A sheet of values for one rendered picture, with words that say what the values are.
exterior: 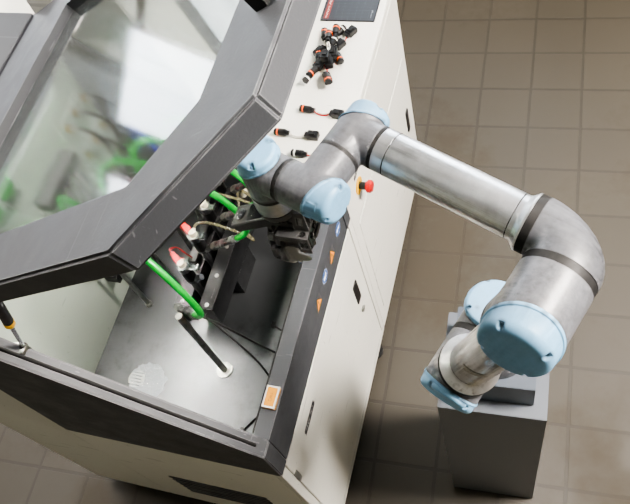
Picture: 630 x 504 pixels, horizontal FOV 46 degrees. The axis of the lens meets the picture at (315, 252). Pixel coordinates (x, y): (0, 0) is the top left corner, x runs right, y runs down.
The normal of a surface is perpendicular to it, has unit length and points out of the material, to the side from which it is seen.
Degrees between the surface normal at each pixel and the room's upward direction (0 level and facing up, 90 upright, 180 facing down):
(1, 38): 0
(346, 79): 0
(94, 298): 90
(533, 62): 0
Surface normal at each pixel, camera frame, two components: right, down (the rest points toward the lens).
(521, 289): -0.54, -0.62
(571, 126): -0.21, -0.49
